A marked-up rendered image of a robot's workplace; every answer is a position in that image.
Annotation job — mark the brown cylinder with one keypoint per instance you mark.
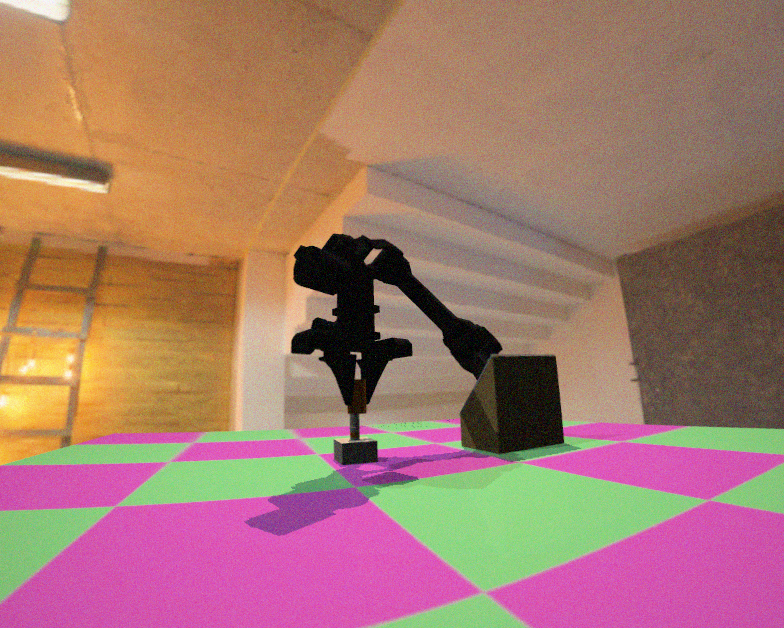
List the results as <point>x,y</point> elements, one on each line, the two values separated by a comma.
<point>358,405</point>

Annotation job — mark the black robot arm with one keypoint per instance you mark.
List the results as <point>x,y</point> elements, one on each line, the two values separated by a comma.
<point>338,268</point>

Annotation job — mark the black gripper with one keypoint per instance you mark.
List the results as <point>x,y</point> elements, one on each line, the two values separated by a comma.
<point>355,328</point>

